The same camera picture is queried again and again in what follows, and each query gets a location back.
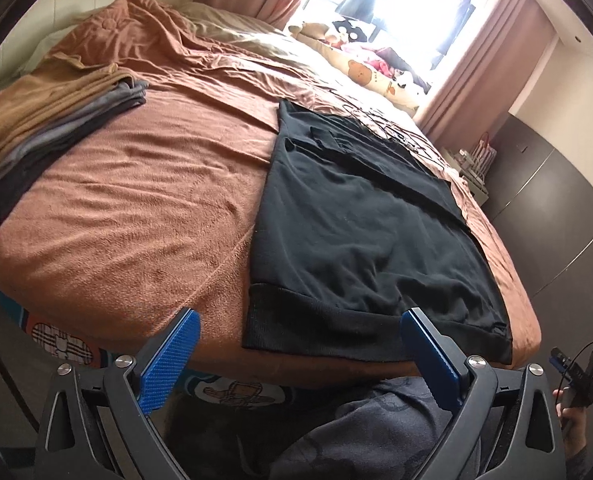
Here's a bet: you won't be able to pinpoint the beige bed sheet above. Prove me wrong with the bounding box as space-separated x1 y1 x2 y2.
177 2 395 110

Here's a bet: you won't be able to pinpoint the black white plush toy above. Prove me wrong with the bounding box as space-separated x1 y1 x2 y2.
331 16 377 44

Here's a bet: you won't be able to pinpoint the patterned grey trouser leg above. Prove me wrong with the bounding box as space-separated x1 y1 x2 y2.
268 376 452 479

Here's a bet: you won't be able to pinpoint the folded grey garment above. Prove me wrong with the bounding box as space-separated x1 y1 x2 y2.
0 78 148 225

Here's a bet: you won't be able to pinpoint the brown terry bed blanket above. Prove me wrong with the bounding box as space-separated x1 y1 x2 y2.
0 0 542 387

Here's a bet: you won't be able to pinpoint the dark wardrobe doors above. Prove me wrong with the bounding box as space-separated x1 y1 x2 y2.
481 112 593 411

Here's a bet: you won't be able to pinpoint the bear print long pillow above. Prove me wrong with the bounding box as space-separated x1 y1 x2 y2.
288 23 427 117

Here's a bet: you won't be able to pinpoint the pink right curtain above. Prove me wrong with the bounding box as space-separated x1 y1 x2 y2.
415 0 556 151

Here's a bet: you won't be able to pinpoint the white bedside cabinet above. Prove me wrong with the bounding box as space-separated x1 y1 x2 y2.
440 148 489 206

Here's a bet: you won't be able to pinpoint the folded tan garment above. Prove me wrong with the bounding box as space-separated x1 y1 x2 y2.
0 52 136 162

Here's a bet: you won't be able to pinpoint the white rack on cabinet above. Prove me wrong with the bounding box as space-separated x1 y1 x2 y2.
470 133 497 181

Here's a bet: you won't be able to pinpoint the black cable on bed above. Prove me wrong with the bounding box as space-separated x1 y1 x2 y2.
326 89 453 172

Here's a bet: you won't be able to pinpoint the person right hand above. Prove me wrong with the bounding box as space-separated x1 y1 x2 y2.
553 389 587 460

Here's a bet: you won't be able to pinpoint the black long-sleeve sweater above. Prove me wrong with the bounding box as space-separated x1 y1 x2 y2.
242 101 513 364

